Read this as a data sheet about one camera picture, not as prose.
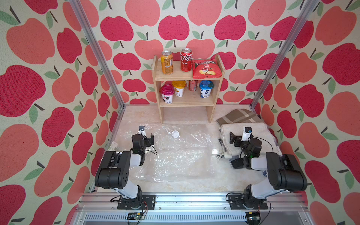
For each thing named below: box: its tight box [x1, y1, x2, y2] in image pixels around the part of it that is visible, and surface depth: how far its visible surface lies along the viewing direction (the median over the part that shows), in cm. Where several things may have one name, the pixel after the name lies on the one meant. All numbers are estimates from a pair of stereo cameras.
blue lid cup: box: [199, 79, 215, 98], surface depth 93 cm
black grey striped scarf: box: [228, 155, 245, 169], surface depth 86 cm
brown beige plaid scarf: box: [215, 108, 264, 126], surface depth 110 cm
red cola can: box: [180, 47, 193, 72], surface depth 75 cm
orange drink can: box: [161, 50, 174, 75], surface depth 74 cm
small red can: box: [188, 80, 198, 92], surface depth 100 cm
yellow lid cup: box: [172, 80, 187, 98], surface depth 95 cm
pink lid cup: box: [159, 81, 175, 104], surface depth 90 cm
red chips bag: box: [192, 59, 223, 80], surface depth 76 cm
